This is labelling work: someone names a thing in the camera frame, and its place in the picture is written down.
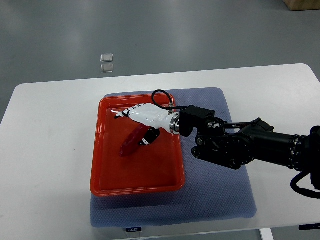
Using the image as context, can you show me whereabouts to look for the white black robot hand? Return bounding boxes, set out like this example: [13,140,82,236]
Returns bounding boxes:
[114,103,180,146]

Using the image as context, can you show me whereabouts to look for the red pepper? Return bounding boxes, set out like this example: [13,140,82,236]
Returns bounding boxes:
[119,124,149,157]

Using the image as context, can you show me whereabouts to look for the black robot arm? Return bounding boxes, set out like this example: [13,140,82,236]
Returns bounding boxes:
[173,105,320,199]

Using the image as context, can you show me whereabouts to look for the red plastic tray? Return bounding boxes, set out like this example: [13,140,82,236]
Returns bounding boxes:
[90,93,185,197]

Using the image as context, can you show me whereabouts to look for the blue-grey mesh mat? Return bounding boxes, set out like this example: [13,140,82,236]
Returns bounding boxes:
[90,91,257,228]

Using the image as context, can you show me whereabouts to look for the black table control panel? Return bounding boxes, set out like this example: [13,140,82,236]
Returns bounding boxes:
[126,227,142,233]

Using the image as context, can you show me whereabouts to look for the white table leg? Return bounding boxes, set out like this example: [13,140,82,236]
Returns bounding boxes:
[259,228,274,240]

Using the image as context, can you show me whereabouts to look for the cardboard box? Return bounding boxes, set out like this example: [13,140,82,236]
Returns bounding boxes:
[283,0,320,11]

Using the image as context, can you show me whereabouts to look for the dark blue edge label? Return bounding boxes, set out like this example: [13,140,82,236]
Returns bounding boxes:
[298,223,320,231]

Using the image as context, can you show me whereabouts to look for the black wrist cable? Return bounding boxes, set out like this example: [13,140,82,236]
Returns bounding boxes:
[151,89,191,114]

